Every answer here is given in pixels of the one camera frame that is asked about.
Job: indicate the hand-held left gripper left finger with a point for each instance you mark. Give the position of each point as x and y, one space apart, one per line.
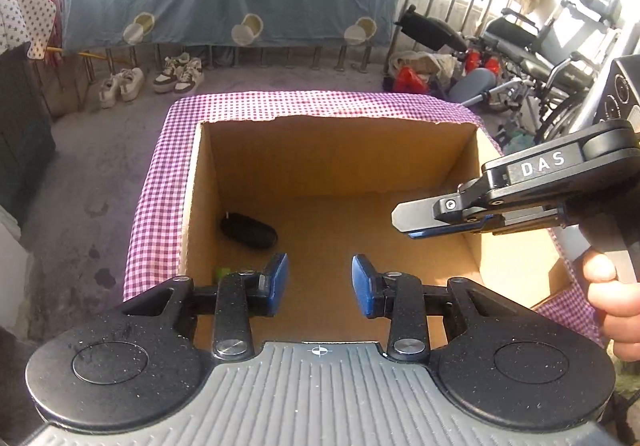
278 283

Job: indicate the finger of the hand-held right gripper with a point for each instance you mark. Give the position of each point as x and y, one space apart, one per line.
420 215
520 221

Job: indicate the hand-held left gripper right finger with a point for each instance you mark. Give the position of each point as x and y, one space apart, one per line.
362 286

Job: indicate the brown cardboard box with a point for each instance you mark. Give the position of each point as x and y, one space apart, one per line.
325 161

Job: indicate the person's right hand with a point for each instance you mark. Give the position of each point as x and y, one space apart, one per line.
617 311

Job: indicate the small green object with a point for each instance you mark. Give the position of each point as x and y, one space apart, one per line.
222 274

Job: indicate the black oval case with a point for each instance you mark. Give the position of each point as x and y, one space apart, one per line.
249 231

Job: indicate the red plastic bag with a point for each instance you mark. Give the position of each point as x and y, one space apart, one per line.
410 79

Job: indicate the grey leg rest pad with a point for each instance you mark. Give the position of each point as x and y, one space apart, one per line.
472 86

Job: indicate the purple checked cloth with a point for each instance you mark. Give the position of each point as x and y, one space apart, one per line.
150 206

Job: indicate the beige cloth bag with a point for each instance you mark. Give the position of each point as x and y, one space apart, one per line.
420 62

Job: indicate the red object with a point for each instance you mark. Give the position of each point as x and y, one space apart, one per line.
482 61

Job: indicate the black seat wheelchair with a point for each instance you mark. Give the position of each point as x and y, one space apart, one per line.
515 34

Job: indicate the black padded seat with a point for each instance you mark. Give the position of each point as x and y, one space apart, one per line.
430 31

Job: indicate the white sneakers pair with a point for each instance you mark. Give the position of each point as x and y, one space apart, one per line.
190 76

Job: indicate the brown and white sneaker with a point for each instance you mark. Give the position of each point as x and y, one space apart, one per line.
167 76

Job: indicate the yellow stick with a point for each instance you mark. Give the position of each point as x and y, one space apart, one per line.
80 54

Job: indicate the white dotted cloth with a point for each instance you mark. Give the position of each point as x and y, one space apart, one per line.
20 21

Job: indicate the grey frame wheelchair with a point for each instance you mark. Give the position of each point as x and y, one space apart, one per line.
570 76

